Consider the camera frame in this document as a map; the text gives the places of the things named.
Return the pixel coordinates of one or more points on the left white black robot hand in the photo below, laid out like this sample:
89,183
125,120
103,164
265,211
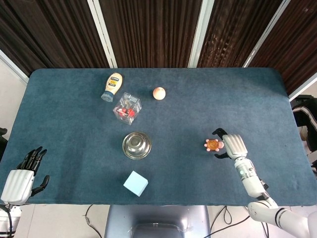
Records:
18,183

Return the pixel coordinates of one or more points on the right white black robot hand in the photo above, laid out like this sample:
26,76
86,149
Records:
235,146

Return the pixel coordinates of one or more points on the orange pink turtle toy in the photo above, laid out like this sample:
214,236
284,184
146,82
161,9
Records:
212,144

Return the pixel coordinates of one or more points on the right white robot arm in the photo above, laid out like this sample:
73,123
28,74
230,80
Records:
250,181

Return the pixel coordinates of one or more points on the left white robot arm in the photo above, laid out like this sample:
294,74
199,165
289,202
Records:
6,221

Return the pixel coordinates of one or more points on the red items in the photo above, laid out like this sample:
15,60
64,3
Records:
123,111

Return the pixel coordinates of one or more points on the mayonnaise squeeze bottle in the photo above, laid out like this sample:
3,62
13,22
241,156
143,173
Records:
113,84

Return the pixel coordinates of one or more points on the black object at edge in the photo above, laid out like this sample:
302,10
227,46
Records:
2,143

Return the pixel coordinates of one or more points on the blue tablecloth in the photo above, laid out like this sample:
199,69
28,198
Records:
185,111

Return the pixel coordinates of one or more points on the black white jacket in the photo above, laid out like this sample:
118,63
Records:
309,124

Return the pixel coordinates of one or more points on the pale pink ball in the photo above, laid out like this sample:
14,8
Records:
159,93

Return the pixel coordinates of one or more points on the upturned steel bowl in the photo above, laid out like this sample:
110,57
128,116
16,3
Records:
136,145

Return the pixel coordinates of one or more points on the light blue cube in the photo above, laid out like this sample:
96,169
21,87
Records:
135,183

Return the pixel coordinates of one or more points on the silver robot torso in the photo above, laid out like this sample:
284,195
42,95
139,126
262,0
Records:
148,215

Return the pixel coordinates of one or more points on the clear plastic box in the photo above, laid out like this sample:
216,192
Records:
128,101

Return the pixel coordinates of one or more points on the white frame post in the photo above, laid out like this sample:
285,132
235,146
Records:
104,37
262,37
12,65
199,37
303,86

